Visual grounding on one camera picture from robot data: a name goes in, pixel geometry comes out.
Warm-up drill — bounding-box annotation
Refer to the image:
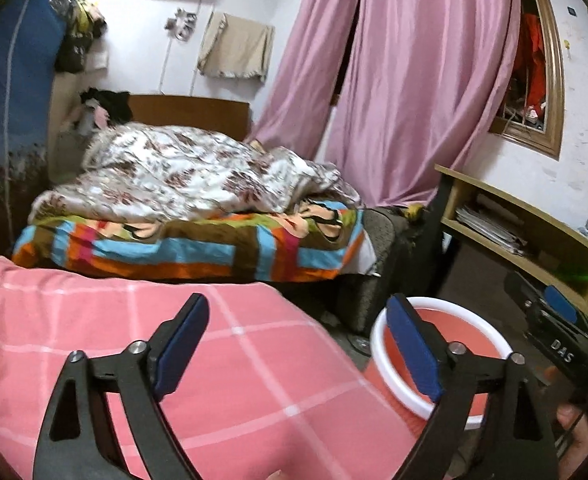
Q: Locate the wooden headboard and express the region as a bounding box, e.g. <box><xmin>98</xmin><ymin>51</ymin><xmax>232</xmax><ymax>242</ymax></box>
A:
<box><xmin>126</xmin><ymin>94</ymin><xmax>252</xmax><ymax>143</ymax></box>

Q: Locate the clothes heap on wardrobe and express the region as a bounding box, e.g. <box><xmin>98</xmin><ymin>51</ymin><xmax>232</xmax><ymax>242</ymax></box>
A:
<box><xmin>58</xmin><ymin>0</ymin><xmax>109</xmax><ymax>41</ymax></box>

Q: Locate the beige towel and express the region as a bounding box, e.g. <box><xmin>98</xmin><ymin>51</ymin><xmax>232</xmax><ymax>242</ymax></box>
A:
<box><xmin>196</xmin><ymin>11</ymin><xmax>275</xmax><ymax>83</ymax></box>

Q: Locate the pile of clothes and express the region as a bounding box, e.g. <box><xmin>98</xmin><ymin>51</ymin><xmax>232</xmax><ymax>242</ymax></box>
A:
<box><xmin>71</xmin><ymin>87</ymin><xmax>132</xmax><ymax>133</ymax></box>

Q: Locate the blue dotted fabric wardrobe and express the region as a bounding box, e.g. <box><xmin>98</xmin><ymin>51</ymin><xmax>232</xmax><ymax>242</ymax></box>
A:
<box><xmin>0</xmin><ymin>0</ymin><xmax>69</xmax><ymax>261</ymax></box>

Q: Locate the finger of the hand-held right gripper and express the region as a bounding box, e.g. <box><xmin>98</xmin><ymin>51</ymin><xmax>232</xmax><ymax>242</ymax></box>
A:
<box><xmin>504</xmin><ymin>270</ymin><xmax>545</xmax><ymax>318</ymax></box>
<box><xmin>541</xmin><ymin>284</ymin><xmax>582</xmax><ymax>332</ymax></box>

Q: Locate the wooden desk with shelf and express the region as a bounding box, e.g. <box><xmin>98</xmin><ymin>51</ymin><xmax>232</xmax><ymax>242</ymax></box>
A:
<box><xmin>424</xmin><ymin>164</ymin><xmax>588</xmax><ymax>332</ymax></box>

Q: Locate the white floral quilt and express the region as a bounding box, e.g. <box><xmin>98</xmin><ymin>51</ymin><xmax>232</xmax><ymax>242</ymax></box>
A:
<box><xmin>28</xmin><ymin>125</ymin><xmax>365</xmax><ymax>223</ymax></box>

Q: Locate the colourful striped bed sheet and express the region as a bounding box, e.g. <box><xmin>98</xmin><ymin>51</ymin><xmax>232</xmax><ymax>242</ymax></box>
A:
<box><xmin>12</xmin><ymin>200</ymin><xmax>375</xmax><ymax>283</ymax></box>

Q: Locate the gold framed picture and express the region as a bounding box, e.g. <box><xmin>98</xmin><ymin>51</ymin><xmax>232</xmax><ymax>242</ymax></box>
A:
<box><xmin>489</xmin><ymin>0</ymin><xmax>566</xmax><ymax>161</ymax></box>

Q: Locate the stack of papers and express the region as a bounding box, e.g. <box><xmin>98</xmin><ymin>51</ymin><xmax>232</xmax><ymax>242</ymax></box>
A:
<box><xmin>454</xmin><ymin>202</ymin><xmax>527</xmax><ymax>256</ymax></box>

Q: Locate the white wall fixture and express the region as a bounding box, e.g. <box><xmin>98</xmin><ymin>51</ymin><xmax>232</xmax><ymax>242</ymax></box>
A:
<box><xmin>165</xmin><ymin>7</ymin><xmax>198</xmax><ymax>41</ymax></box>

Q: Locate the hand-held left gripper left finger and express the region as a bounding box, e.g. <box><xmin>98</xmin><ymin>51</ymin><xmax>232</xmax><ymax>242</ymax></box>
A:
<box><xmin>32</xmin><ymin>292</ymin><xmax>211</xmax><ymax>480</ymax></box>

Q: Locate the orange bucket with white rim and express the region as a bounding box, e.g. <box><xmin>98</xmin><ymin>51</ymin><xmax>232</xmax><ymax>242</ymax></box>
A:
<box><xmin>364</xmin><ymin>296</ymin><xmax>514</xmax><ymax>441</ymax></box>

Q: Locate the person's right hand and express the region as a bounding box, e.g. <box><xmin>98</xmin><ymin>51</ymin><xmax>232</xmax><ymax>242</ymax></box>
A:
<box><xmin>541</xmin><ymin>365</ymin><xmax>588</xmax><ymax>471</ymax></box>

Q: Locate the pink plaid blanket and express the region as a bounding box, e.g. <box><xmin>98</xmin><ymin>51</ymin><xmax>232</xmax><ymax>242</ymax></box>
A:
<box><xmin>0</xmin><ymin>255</ymin><xmax>425</xmax><ymax>480</ymax></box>

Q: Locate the pink curtain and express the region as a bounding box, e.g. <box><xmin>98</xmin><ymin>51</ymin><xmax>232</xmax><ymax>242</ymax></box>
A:
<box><xmin>246</xmin><ymin>0</ymin><xmax>522</xmax><ymax>208</ymax></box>

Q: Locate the black bag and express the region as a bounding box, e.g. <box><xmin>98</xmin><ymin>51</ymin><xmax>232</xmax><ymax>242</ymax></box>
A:
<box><xmin>54</xmin><ymin>35</ymin><xmax>87</xmax><ymax>73</ymax></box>

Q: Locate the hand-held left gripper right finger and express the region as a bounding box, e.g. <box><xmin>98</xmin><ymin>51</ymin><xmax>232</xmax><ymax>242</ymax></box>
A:
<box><xmin>384</xmin><ymin>293</ymin><xmax>560</xmax><ymax>480</ymax></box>

